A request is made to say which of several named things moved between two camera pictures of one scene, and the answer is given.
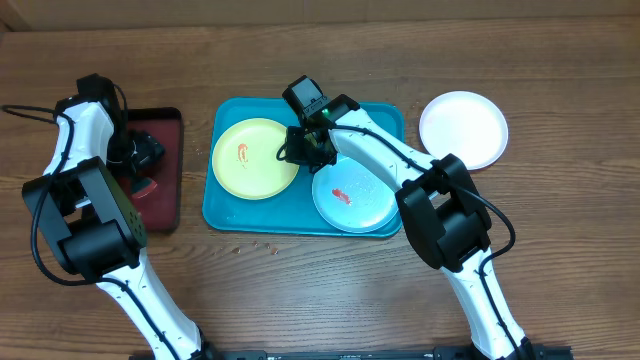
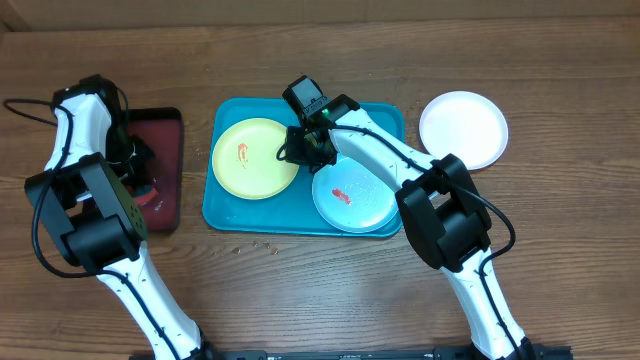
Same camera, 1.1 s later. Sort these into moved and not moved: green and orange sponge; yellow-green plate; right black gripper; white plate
Moved: green and orange sponge
Not moved: right black gripper; yellow-green plate; white plate
